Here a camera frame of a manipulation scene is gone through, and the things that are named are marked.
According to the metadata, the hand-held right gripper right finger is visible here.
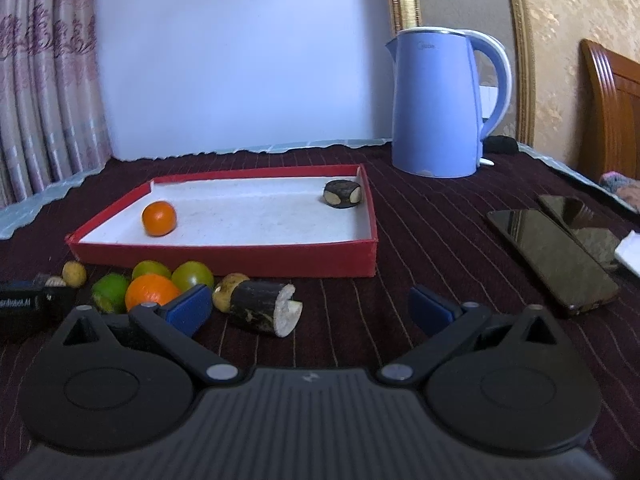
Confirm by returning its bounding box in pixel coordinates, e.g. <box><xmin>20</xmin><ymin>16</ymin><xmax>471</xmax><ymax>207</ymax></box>
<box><xmin>376</xmin><ymin>285</ymin><xmax>563</xmax><ymax>386</ymax></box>

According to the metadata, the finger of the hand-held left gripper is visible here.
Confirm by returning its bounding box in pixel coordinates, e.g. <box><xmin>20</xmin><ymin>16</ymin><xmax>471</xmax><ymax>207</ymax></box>
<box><xmin>44</xmin><ymin>285</ymin><xmax>77</xmax><ymax>323</ymax></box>

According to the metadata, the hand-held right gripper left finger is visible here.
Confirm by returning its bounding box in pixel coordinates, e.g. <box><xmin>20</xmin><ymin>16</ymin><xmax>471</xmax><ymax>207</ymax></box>
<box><xmin>54</xmin><ymin>284</ymin><xmax>241</xmax><ymax>387</ymax></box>

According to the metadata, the tan longan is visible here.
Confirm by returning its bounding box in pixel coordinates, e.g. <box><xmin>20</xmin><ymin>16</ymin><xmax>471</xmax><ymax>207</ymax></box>
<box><xmin>212</xmin><ymin>273</ymin><xmax>251</xmax><ymax>313</ymax></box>
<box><xmin>61</xmin><ymin>261</ymin><xmax>88</xmax><ymax>289</ymax></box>

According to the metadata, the green tangerine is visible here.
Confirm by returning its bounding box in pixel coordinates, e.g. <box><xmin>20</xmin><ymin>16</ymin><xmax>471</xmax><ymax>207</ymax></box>
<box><xmin>171</xmin><ymin>260</ymin><xmax>216</xmax><ymax>293</ymax></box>

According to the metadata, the orange tangerine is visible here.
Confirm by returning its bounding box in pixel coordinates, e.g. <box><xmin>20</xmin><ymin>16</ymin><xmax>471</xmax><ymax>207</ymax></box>
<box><xmin>124</xmin><ymin>274</ymin><xmax>182</xmax><ymax>312</ymax></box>
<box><xmin>141</xmin><ymin>200</ymin><xmax>177</xmax><ymax>236</ymax></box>

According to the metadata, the green lime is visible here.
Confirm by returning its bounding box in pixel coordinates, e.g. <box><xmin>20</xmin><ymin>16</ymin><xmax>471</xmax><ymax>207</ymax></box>
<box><xmin>91</xmin><ymin>272</ymin><xmax>132</xmax><ymax>315</ymax></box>

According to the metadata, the yellow-green tangerine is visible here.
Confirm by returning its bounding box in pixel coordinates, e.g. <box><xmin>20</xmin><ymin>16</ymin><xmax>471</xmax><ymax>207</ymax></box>
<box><xmin>131</xmin><ymin>259</ymin><xmax>172</xmax><ymax>281</ymax></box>

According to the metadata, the red cardboard box tray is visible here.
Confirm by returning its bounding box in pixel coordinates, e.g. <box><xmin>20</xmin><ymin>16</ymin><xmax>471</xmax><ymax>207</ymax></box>
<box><xmin>65</xmin><ymin>162</ymin><xmax>378</xmax><ymax>279</ymax></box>

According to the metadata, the dark red striped tablecloth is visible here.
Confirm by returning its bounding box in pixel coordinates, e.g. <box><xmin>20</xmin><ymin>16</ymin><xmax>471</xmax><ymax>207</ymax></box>
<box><xmin>0</xmin><ymin>142</ymin><xmax>640</xmax><ymax>480</ymax></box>

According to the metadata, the black smartphone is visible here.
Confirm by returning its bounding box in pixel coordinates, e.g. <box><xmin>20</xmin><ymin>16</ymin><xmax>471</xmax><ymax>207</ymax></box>
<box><xmin>538</xmin><ymin>195</ymin><xmax>624</xmax><ymax>271</ymax></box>
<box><xmin>486</xmin><ymin>208</ymin><xmax>621</xmax><ymax>317</ymax></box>

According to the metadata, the small black object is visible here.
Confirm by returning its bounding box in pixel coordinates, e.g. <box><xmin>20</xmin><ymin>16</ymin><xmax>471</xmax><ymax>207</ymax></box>
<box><xmin>483</xmin><ymin>135</ymin><xmax>518</xmax><ymax>156</ymax></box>

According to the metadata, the blue electric kettle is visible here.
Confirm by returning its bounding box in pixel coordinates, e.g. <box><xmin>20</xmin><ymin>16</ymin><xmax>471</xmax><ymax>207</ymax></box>
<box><xmin>385</xmin><ymin>26</ymin><xmax>514</xmax><ymax>179</ymax></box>

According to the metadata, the white paper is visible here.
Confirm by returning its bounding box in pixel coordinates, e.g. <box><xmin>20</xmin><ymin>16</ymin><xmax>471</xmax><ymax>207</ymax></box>
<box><xmin>614</xmin><ymin>230</ymin><xmax>640</xmax><ymax>279</ymax></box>

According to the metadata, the pink patterned curtain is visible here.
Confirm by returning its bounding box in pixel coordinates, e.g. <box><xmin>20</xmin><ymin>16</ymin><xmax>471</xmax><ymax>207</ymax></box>
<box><xmin>0</xmin><ymin>0</ymin><xmax>114</xmax><ymax>208</ymax></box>

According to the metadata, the wooden headboard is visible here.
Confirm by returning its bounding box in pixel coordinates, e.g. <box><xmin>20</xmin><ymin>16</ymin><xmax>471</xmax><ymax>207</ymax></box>
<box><xmin>579</xmin><ymin>38</ymin><xmax>640</xmax><ymax>184</ymax></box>

